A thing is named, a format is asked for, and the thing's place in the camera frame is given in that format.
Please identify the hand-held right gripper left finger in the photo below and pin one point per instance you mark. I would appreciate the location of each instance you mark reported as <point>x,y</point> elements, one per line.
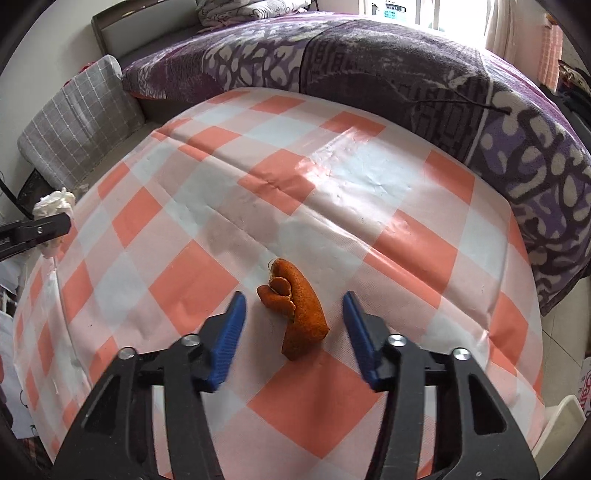
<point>226,346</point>

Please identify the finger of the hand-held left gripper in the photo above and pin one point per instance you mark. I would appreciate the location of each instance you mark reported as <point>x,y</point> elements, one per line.
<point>37,230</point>

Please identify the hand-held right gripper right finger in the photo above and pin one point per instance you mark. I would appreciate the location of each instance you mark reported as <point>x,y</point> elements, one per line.
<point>364,346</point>

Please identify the white tissue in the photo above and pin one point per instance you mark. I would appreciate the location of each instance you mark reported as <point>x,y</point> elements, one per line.
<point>53,203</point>

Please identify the orange peel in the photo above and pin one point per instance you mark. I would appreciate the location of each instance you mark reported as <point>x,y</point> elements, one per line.
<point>300,314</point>

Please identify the cream plastic bin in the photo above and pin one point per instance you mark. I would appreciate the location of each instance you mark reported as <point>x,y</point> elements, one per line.
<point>561,420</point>

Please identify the grey checkered cloth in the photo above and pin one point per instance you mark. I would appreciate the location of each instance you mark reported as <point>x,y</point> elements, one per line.
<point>78,120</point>

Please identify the orange white checkered tablecloth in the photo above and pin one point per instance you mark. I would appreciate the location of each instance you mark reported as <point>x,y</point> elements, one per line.
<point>323,184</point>

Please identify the red cloth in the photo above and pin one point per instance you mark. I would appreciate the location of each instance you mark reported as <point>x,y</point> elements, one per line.
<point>83,70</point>

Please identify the blue white cardboard box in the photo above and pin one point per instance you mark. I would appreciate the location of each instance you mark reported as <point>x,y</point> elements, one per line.
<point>585,392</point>

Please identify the grey bed headboard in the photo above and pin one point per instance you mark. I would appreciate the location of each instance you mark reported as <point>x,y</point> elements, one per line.
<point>138,23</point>

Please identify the bed with purple blanket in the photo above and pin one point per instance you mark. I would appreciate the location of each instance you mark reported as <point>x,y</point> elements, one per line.
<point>392,60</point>

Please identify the folded floral quilt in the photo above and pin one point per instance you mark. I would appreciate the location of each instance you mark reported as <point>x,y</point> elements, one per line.
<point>249,8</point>

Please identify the stack of folded clothes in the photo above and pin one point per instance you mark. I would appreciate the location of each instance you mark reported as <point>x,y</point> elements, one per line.
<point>575,92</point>

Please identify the green plastic basket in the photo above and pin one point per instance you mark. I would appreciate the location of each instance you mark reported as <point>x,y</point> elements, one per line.
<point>392,9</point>

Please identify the pink drawer cabinet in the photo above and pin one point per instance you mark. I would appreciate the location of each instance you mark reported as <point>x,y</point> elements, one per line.
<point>550,55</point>

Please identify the white curtain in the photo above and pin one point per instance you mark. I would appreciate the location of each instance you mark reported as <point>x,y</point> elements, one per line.
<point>512,23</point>

